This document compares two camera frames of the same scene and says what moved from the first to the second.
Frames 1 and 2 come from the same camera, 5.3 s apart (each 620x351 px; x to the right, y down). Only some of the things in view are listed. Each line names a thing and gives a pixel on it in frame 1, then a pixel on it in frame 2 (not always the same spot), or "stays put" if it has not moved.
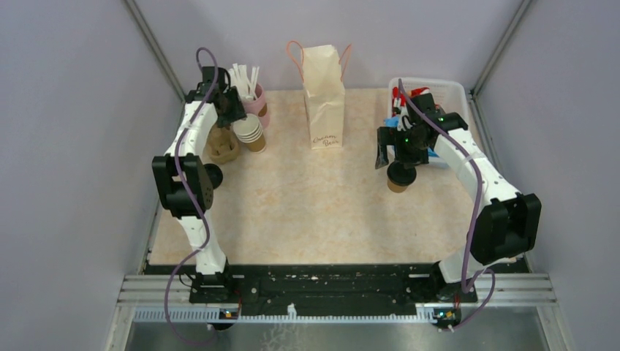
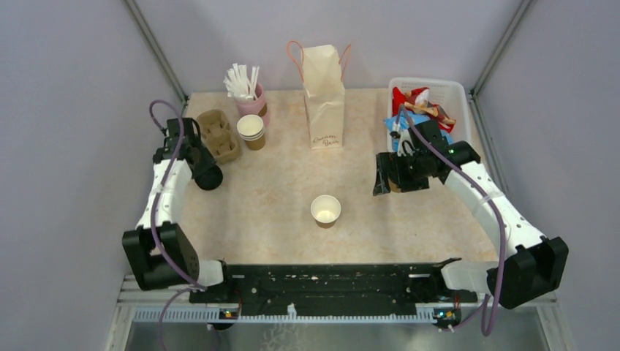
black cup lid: x=214 y=174 stays put
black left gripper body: x=234 y=110 to x=205 y=157
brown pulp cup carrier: x=222 y=146 stays put
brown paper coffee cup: x=398 y=189 stays put
